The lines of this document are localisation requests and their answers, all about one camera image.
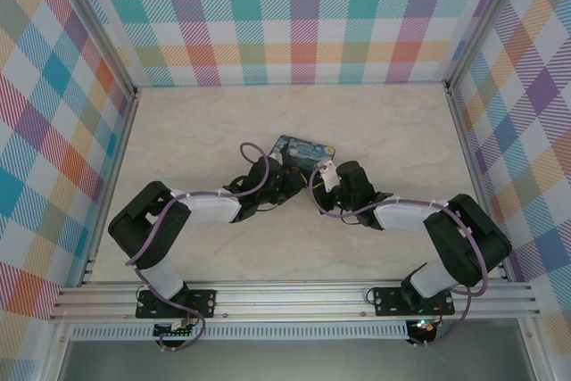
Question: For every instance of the starry night tin box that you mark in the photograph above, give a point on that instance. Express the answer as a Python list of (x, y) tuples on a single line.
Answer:
[(303, 152)]

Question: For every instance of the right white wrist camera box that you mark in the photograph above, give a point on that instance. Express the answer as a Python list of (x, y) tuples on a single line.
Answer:
[(329, 174)]

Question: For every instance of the aluminium side rail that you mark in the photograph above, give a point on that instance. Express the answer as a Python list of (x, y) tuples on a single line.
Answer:
[(470, 153), (118, 153)]

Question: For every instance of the grey metal shelf panel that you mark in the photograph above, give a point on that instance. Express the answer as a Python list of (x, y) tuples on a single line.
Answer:
[(290, 361)]

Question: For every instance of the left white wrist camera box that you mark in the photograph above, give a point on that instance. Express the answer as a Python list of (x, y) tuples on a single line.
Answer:
[(275, 158)]

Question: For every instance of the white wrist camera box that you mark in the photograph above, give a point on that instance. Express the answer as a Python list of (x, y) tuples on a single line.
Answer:
[(329, 174), (275, 158)]

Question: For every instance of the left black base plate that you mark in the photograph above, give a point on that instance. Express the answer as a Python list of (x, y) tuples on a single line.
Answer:
[(201, 303)]

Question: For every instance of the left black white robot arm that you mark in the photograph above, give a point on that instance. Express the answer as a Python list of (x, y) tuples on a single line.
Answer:
[(147, 220)]

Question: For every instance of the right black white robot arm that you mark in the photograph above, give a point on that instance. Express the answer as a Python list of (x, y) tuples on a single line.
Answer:
[(464, 238)]

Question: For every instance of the aluminium frame post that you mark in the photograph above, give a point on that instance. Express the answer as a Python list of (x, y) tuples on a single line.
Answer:
[(482, 24), (89, 19)]

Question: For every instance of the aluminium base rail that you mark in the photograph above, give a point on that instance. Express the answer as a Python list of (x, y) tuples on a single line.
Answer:
[(290, 298)]

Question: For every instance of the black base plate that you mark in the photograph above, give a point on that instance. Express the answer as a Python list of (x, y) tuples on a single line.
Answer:
[(201, 303), (388, 300)]

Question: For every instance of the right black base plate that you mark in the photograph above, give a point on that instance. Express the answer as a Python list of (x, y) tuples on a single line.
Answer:
[(388, 300)]

